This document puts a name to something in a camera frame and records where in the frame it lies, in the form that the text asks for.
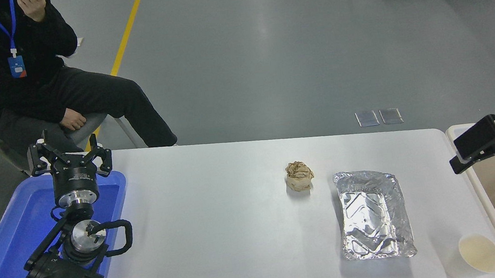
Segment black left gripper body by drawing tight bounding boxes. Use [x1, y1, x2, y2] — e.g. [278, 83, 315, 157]
[50, 155, 100, 198]

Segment white paper cup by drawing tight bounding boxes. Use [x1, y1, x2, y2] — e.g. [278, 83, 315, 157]
[441, 231, 495, 278]

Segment person's hand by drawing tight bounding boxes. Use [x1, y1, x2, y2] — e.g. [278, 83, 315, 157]
[59, 106, 88, 133]
[17, 0, 49, 25]

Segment person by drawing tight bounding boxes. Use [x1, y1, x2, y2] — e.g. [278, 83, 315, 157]
[0, 0, 179, 166]

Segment blue plastic tray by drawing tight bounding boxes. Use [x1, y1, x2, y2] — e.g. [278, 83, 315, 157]
[0, 166, 138, 278]

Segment crumpled tan paper ball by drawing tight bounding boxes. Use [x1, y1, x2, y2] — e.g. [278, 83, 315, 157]
[284, 159, 317, 194]

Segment clear floor plate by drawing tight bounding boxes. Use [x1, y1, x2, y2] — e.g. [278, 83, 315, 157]
[379, 107, 403, 125]
[355, 110, 380, 128]

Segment silver foil tray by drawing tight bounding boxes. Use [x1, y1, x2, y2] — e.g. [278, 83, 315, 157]
[332, 164, 418, 266]

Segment blue lanyard badge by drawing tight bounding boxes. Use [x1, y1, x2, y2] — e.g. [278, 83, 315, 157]
[0, 0, 28, 81]

